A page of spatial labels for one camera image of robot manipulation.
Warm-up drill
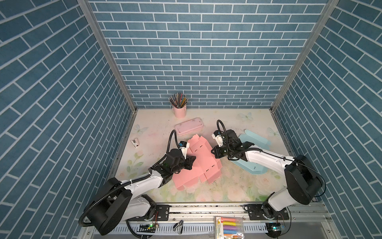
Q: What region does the pink paper box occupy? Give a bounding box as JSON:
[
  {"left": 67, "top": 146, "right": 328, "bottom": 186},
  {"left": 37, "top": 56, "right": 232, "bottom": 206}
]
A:
[{"left": 172, "top": 134, "right": 222, "bottom": 191}]

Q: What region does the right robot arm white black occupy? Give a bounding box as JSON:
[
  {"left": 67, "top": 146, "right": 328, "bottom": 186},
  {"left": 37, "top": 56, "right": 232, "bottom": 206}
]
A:
[{"left": 211, "top": 129, "right": 325, "bottom": 219}]

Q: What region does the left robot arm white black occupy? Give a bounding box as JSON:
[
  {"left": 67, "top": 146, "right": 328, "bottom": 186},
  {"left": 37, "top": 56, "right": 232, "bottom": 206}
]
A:
[{"left": 78, "top": 148, "right": 197, "bottom": 236}]

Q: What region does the light blue flat paper box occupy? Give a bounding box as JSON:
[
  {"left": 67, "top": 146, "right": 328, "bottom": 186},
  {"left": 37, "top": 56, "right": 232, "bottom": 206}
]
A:
[{"left": 229, "top": 129, "right": 273, "bottom": 176}]

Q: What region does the pink pencil case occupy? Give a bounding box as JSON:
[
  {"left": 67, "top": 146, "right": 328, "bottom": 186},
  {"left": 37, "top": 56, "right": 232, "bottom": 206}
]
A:
[{"left": 174, "top": 118, "right": 204, "bottom": 135}]

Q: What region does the small white pencil sharpener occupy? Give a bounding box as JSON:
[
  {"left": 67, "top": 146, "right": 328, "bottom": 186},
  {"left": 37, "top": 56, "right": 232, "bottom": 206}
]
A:
[{"left": 131, "top": 138, "right": 139, "bottom": 148}]

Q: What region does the pink pencil cup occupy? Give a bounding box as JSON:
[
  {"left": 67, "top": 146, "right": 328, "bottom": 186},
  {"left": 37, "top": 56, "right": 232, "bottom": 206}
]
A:
[{"left": 173, "top": 105, "right": 187, "bottom": 119}]

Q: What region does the black metal clip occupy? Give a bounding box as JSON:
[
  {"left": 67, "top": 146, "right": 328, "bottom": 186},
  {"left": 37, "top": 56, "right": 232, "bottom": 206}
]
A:
[{"left": 173, "top": 220, "right": 184, "bottom": 235}]

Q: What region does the bundle of coloured pencils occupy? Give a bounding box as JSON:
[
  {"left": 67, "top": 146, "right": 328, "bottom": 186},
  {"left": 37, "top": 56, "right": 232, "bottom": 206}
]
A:
[{"left": 169, "top": 93, "right": 188, "bottom": 109}]

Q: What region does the left small circuit board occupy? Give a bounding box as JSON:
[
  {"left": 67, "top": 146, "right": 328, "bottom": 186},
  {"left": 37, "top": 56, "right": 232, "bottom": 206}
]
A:
[{"left": 137, "top": 224, "right": 157, "bottom": 234}]

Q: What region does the small circuit board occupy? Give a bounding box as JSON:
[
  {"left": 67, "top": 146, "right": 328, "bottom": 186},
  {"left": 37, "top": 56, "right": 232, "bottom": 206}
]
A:
[
  {"left": 137, "top": 224, "right": 157, "bottom": 234},
  {"left": 266, "top": 223, "right": 283, "bottom": 239}
]

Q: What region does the pack of coloured markers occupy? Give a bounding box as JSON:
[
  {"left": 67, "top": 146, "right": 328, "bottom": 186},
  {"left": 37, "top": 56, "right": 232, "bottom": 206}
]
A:
[{"left": 214, "top": 217, "right": 245, "bottom": 239}]

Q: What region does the right small circuit board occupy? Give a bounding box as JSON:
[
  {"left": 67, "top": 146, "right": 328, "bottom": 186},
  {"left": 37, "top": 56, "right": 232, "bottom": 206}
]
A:
[{"left": 266, "top": 223, "right": 283, "bottom": 239}]

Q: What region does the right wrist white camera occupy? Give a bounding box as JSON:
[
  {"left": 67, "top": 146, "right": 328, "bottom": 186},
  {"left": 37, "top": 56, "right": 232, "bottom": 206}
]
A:
[{"left": 212, "top": 130, "right": 224, "bottom": 147}]

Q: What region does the wrist white camera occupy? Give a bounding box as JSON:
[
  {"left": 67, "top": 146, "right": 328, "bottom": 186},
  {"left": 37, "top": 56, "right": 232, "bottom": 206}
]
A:
[
  {"left": 179, "top": 141, "right": 190, "bottom": 158},
  {"left": 212, "top": 130, "right": 224, "bottom": 147}
]

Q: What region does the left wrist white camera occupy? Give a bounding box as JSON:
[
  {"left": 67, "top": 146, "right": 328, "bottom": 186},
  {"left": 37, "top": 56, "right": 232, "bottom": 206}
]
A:
[{"left": 179, "top": 141, "right": 190, "bottom": 158}]

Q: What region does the left black corrugated cable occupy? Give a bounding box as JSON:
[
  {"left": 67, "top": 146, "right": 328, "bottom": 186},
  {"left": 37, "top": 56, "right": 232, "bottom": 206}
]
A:
[{"left": 78, "top": 129, "right": 180, "bottom": 228}]

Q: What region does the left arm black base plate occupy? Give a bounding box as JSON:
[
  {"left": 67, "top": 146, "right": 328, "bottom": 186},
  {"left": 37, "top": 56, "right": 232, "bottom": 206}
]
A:
[{"left": 140, "top": 205, "right": 170, "bottom": 222}]

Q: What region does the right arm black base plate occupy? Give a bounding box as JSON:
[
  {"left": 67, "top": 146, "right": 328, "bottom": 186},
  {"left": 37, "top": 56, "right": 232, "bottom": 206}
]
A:
[{"left": 243, "top": 204, "right": 289, "bottom": 221}]

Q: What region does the aluminium front rail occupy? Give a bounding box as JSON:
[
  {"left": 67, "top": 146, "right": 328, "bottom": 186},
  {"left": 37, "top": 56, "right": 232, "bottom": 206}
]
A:
[{"left": 129, "top": 202, "right": 332, "bottom": 223}]

